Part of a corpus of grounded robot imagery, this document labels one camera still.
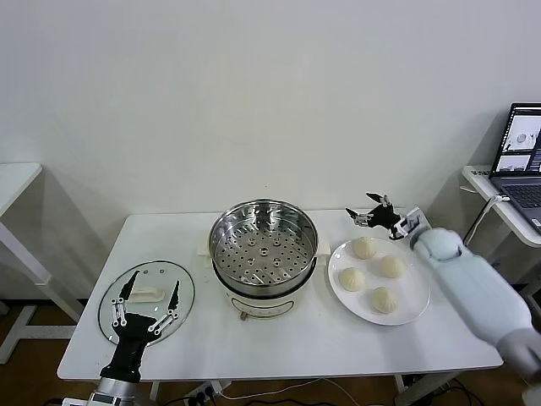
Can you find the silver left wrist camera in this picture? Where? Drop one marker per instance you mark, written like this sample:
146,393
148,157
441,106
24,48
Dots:
76,402

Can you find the white table leg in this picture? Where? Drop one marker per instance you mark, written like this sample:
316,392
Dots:
155,393
401,391

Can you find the white steamed baozi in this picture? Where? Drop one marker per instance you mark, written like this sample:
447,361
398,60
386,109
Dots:
384,300
392,266
351,279
364,248

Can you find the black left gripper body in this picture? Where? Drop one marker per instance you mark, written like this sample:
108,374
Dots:
131,338

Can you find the white power strip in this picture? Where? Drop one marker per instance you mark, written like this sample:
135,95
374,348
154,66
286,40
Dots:
207,392

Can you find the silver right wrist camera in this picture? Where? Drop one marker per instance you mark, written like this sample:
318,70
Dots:
412,220

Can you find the white laptop side table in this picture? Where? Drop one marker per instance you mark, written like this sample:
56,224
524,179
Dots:
477,177

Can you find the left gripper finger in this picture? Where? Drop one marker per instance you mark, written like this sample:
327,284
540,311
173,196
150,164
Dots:
119,311
172,302

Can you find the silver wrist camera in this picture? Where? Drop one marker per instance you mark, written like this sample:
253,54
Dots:
412,220
76,402

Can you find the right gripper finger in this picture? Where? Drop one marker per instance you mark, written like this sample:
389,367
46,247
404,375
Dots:
361,220
380,199

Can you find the white round plate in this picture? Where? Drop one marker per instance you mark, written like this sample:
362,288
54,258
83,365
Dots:
401,306

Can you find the white empty side table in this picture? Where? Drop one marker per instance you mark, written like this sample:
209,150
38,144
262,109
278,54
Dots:
17,177

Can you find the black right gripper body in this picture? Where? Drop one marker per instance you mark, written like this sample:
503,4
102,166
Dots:
384,220

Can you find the grey open laptop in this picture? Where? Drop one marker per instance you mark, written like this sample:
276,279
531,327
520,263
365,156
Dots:
524,127

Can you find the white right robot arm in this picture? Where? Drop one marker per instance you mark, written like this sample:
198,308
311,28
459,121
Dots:
465,275

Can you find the cream electric cooking pot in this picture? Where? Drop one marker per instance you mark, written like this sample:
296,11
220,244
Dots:
262,306

